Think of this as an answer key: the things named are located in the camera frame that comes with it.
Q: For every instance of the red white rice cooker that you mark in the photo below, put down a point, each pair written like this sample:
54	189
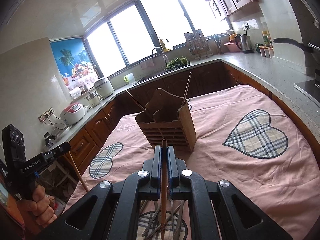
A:
73	114

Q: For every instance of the metal fork right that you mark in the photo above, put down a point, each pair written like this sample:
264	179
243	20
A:
177	230

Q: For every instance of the pink plastic basin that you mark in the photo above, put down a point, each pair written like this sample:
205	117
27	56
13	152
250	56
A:
232	47

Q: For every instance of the metal chopstick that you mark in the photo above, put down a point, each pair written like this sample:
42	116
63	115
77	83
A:
136	102

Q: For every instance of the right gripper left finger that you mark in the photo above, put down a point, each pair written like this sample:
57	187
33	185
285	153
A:
155	174

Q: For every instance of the green handled plastic jug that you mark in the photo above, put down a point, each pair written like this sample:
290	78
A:
129	78

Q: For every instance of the small white electric pot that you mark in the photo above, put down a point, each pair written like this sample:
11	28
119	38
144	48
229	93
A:
94	99

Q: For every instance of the person's left hand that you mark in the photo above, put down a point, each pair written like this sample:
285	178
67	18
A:
37	213

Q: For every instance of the brown wooden chopstick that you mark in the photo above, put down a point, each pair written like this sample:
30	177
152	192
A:
186	90

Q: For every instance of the gas stove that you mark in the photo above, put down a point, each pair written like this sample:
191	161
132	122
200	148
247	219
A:
310	90

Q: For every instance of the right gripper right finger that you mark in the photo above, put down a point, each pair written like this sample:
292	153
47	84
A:
172	168

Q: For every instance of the black wok with lid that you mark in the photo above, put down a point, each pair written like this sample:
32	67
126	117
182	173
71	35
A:
312	47

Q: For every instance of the green vegetables in sink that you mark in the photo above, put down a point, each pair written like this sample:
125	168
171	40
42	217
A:
177	63

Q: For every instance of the dish drying rack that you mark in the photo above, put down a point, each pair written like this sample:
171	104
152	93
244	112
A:
197	44

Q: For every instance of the stainless electric kettle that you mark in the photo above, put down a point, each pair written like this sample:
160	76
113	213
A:
243	42

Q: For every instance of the pink dish cloth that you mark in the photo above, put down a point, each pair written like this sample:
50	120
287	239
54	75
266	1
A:
148	63

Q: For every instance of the wooden utensil holder box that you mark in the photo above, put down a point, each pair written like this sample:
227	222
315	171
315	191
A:
168	117

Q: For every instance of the pink patterned tablecloth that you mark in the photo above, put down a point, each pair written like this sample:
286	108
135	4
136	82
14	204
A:
251	175

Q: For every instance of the fruit poster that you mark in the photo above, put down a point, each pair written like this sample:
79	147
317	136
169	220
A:
74	63

